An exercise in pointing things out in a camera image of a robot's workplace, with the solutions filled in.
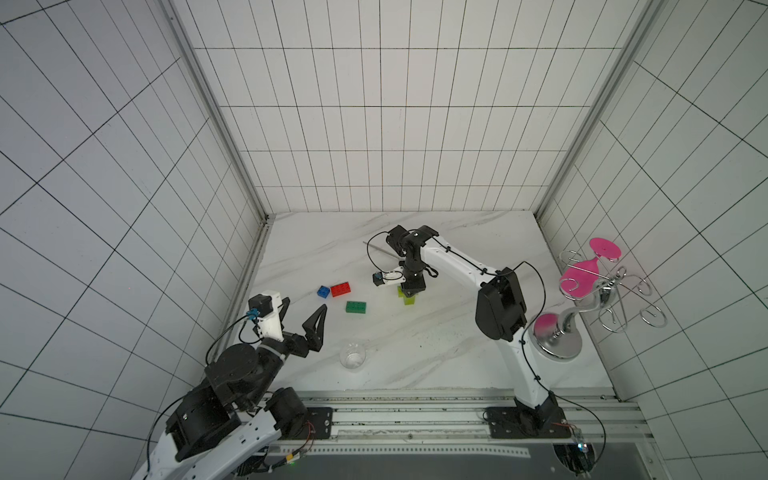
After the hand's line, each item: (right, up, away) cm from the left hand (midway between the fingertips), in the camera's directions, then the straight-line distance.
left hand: (306, 309), depth 63 cm
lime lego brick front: (+25, -5, +30) cm, 40 cm away
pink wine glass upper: (+73, +13, +11) cm, 75 cm away
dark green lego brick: (+8, -6, +29) cm, 31 cm away
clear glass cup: (+8, -18, +20) cm, 28 cm away
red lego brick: (+2, -2, +34) cm, 34 cm away
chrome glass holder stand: (+67, -14, +23) cm, 72 cm away
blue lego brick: (-3, -2, +33) cm, 33 cm away
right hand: (+25, +3, +32) cm, 41 cm away
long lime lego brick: (+22, -1, +25) cm, 33 cm away
